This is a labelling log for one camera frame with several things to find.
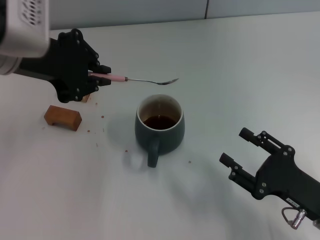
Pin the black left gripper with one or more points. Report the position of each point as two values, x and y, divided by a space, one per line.
70 65

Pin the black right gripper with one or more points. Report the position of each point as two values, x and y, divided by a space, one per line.
282 177

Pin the dark grey ceramic mug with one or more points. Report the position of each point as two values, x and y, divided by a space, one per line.
162 140

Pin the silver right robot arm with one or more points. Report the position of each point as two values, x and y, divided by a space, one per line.
317 222

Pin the stained wooden block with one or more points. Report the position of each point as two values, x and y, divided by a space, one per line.
86 98

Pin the plain arched wooden block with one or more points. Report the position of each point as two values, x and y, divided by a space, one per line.
70 118

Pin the dark brown coffee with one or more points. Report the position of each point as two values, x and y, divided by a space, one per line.
160 122

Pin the white vented wrist camera box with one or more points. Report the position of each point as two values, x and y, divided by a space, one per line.
22 27

